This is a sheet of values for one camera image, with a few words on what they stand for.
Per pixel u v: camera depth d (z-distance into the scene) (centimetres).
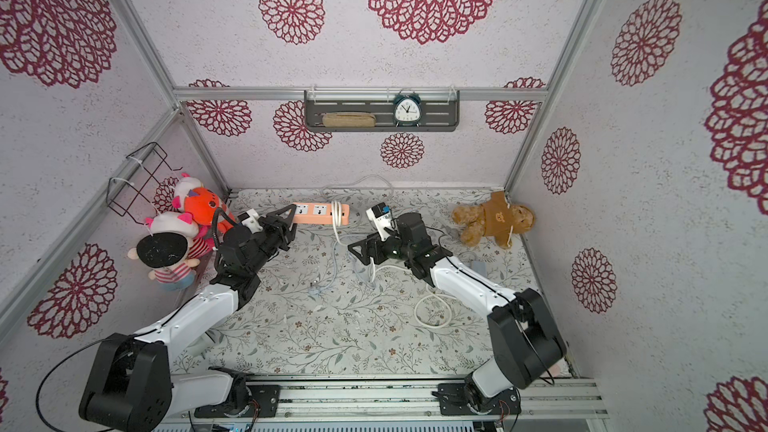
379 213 73
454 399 74
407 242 67
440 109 92
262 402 73
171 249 78
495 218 103
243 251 61
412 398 76
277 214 74
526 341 43
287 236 74
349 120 88
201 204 89
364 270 98
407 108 90
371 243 72
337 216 76
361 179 124
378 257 73
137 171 78
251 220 75
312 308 90
